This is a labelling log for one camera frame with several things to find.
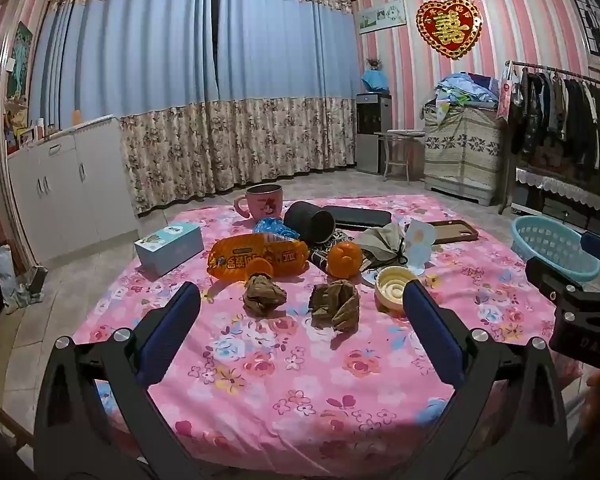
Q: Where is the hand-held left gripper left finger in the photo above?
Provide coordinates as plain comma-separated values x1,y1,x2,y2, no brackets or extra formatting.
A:
34,281,203,480

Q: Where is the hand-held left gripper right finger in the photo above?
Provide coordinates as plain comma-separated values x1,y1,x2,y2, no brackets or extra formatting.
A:
402,279,571,480

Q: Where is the light blue plastic basket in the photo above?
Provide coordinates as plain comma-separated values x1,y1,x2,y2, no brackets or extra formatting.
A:
511,216,600,283

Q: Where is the cream round plastic lid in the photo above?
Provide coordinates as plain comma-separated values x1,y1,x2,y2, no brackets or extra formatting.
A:
374,266,421,311

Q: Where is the light blue scalloped card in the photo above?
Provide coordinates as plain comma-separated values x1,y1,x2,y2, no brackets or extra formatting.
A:
404,220,437,276

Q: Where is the brown sock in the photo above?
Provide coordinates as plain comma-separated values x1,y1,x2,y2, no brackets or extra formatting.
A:
308,280,361,333
242,274,287,318

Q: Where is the orange snack bag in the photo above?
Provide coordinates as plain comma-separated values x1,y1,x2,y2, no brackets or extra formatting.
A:
206,234,311,281

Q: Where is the khaki cloth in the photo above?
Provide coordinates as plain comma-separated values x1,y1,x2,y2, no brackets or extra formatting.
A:
357,222,408,271

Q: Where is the low cabinet with lace cloth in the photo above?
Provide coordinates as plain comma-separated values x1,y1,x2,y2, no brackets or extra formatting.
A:
512,165,600,241

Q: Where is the light blue tissue box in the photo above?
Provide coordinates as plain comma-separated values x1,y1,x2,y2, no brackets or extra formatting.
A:
133,221,205,277

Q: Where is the brown phone case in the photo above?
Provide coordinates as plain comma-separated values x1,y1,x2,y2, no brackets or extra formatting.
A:
425,219,480,245

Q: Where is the metal clothes rack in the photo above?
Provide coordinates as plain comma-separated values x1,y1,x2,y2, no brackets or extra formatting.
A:
500,60,600,216

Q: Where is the tangerine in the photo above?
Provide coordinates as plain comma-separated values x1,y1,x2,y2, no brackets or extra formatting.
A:
327,241,363,279

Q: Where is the black zip case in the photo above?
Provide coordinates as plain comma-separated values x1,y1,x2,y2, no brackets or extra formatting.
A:
322,205,392,231

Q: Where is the pink floral tablecloth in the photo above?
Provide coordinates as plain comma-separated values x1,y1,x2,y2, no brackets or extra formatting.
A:
72,195,581,463

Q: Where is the blue glitter packet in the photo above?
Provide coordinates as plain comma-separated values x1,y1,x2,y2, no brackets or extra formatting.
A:
252,217,301,241

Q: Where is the row of hanging clothes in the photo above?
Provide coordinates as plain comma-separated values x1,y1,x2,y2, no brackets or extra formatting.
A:
510,67,600,171

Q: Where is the cabinet with patterned cover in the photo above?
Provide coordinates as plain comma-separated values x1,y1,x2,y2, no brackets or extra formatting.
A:
424,102,506,206

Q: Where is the pink mug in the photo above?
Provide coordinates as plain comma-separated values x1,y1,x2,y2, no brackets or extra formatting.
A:
233,184,284,221

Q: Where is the plastic bag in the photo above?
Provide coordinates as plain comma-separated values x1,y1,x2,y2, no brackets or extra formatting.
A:
0,242,48,311

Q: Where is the black cylindrical cup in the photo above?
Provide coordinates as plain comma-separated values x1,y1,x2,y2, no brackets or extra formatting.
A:
283,201,337,247

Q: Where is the pink hanging bag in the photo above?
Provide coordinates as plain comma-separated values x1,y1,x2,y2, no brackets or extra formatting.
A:
497,67,516,121

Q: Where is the white cabinet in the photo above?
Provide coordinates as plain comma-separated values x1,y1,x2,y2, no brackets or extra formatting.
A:
7,115,141,261

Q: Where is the grey water dispenser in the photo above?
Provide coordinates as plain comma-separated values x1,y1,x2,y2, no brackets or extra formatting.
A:
355,92,393,176

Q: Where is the metal stool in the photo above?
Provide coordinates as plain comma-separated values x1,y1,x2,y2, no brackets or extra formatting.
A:
375,130,426,183

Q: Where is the pile of folded clothes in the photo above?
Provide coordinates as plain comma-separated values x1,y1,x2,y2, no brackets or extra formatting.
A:
432,72,503,111

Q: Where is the blue covered water bottle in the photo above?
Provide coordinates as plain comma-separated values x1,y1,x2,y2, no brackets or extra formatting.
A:
361,69,392,95

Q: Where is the blue floral curtain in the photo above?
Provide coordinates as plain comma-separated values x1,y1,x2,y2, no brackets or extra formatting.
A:
30,0,216,213
207,0,361,196

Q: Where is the framed wall photo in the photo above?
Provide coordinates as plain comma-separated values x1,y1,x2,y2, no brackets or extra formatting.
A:
570,0,600,68

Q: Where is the red heart wall decoration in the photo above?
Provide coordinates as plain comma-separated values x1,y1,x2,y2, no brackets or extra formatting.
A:
416,0,482,60

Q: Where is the landscape wall picture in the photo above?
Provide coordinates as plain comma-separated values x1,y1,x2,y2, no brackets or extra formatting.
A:
357,0,407,36

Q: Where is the wall poster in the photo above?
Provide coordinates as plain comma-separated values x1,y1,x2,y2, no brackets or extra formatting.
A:
11,22,33,96

